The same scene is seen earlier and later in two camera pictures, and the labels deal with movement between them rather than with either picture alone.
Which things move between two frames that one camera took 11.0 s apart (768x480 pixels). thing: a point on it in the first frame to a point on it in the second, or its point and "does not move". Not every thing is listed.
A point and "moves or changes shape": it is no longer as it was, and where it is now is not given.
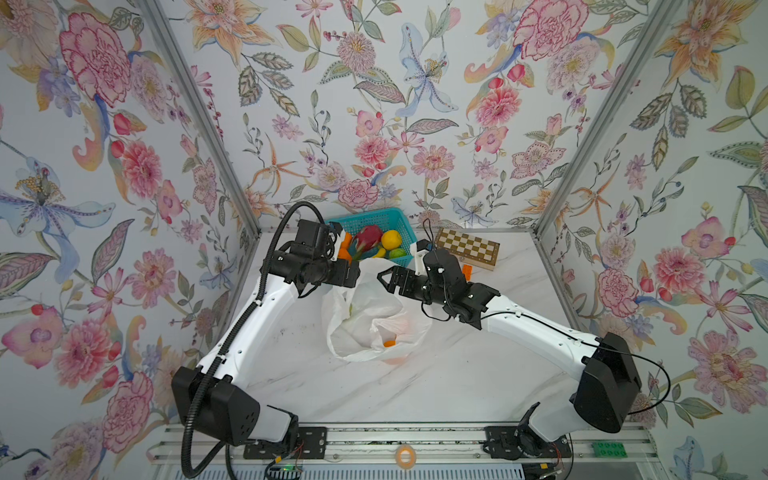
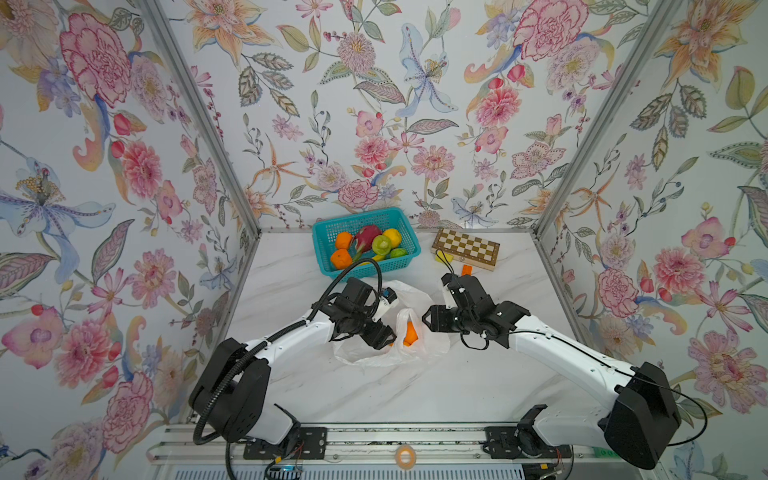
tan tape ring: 412,460 does not move
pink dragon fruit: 368,238 does not move
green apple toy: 397,252 does not move
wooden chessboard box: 469,250 does not move
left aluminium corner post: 159,19 does not move
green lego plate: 609,449 does not move
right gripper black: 400,276 to 436,320
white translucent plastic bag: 370,322 moves or changes shape
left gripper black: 340,278 to 379,336
